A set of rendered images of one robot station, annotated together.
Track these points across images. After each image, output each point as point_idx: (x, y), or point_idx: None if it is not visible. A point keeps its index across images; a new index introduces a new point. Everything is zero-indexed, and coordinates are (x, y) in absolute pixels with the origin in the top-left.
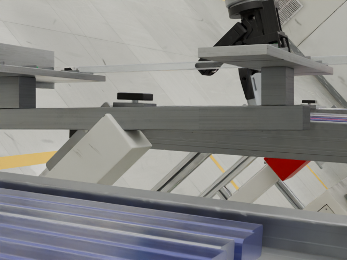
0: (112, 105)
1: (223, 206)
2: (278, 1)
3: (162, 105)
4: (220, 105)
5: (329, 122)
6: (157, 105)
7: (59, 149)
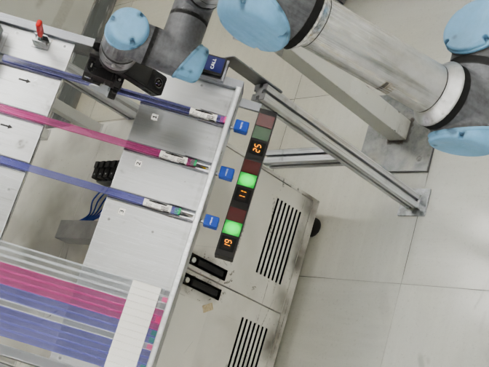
0: (236, 87)
1: None
2: (90, 52)
3: (206, 180)
4: (150, 360)
5: (68, 31)
6: (209, 170)
7: (271, 83)
